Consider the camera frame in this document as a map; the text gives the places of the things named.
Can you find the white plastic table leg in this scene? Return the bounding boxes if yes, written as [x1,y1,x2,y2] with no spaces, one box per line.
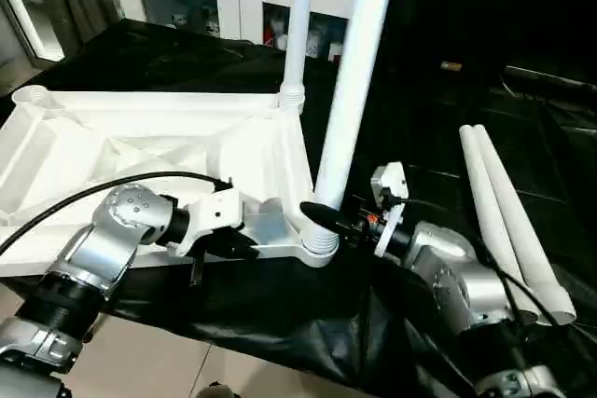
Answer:
[302,0,404,261]
[473,124,579,324]
[280,0,318,108]
[458,126,542,326]

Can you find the black mat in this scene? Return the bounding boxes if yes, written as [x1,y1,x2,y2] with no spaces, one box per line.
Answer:
[0,18,597,398]

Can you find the white plastic table top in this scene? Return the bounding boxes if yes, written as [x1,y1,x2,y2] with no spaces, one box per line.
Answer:
[0,85,340,280]

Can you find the long black bar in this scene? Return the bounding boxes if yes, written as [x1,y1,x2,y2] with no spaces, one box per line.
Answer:
[504,64,597,91]

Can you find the black case with yellow label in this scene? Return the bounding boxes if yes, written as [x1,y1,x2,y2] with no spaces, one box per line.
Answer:
[362,0,597,91]

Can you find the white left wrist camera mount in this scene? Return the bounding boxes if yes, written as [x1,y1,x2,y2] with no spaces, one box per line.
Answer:
[175,185,245,259]

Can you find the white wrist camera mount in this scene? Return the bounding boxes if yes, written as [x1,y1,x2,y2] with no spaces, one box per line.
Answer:
[175,185,245,259]
[369,161,411,259]

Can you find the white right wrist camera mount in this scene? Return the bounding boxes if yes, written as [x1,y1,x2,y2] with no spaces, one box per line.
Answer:
[369,161,411,259]

